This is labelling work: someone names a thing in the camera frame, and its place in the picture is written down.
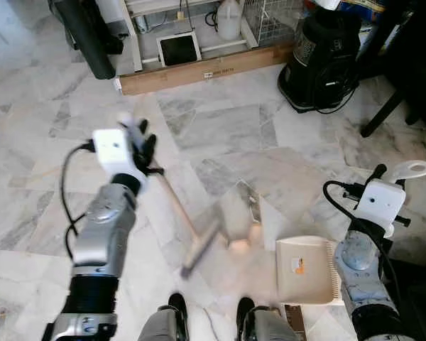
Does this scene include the black bulky appliance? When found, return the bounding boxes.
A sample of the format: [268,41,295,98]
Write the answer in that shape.
[278,9,364,114]

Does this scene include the clear plastic jug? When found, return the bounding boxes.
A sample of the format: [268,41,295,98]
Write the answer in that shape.
[216,0,243,42]

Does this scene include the black bag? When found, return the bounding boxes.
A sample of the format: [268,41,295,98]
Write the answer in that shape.
[382,258,426,341]

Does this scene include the black furniture with slanted leg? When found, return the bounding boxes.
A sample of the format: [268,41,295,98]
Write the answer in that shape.
[359,0,426,139]

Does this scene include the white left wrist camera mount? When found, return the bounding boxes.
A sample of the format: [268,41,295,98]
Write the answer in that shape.
[92,128,150,191]

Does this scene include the beige dustpan with white handle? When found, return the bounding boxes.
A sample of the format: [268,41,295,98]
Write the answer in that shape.
[275,160,426,307]

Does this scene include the white shelf rack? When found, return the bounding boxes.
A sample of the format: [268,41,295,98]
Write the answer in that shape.
[123,0,261,73]

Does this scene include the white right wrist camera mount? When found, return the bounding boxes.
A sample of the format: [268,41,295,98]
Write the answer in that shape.
[354,179,408,237]

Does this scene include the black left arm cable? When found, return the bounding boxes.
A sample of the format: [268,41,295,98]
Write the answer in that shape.
[59,141,98,260]

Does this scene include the white wire cage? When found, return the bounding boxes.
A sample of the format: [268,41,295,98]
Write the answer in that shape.
[241,0,307,48]

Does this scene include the white framed black panel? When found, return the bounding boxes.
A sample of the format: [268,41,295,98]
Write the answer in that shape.
[158,31,202,69]

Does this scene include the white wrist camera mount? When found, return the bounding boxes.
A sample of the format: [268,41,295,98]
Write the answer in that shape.
[92,128,150,191]
[354,179,408,237]

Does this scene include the black rolled cylinder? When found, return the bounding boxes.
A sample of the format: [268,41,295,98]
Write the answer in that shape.
[51,0,125,81]

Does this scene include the robot left leg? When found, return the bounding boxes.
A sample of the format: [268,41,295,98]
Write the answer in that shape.
[138,292,190,341]

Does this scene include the wooden handled broom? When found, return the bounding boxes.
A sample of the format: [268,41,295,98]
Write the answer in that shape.
[116,112,226,279]

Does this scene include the robot right leg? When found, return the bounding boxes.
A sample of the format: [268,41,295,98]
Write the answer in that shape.
[235,296,300,341]

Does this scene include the long brown cardboard box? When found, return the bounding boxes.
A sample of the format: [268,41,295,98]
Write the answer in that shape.
[114,43,297,97]

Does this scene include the small brown box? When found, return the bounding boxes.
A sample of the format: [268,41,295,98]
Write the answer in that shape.
[283,304,307,337]

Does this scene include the robot leg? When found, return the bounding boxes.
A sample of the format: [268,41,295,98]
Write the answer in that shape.
[138,292,190,341]
[235,296,300,341]

